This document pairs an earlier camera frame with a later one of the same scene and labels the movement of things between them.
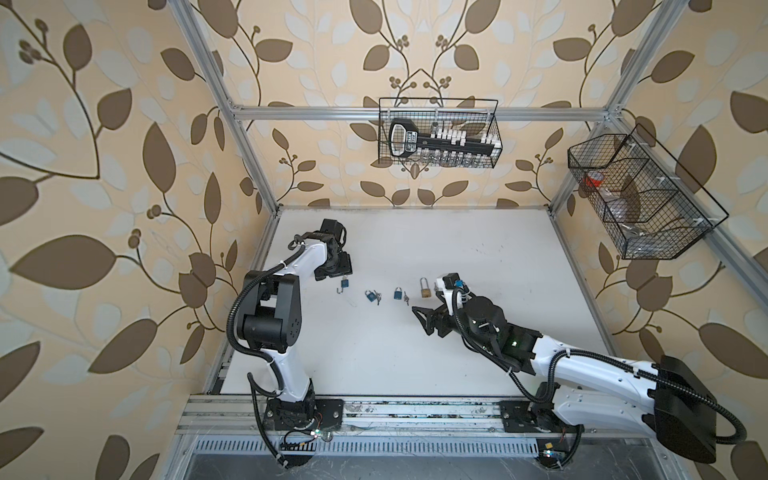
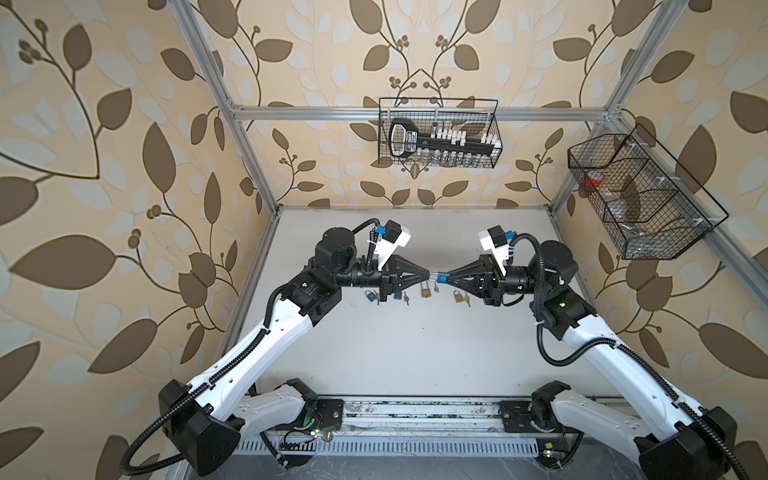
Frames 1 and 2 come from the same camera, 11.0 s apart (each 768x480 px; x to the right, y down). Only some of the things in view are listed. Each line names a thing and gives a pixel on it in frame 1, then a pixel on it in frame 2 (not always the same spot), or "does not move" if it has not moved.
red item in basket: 593,179 does not move
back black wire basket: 440,133 does not move
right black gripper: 441,313 -> 485,280
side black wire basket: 651,208 does not move
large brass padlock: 425,292 does not move
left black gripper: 346,267 -> 399,274
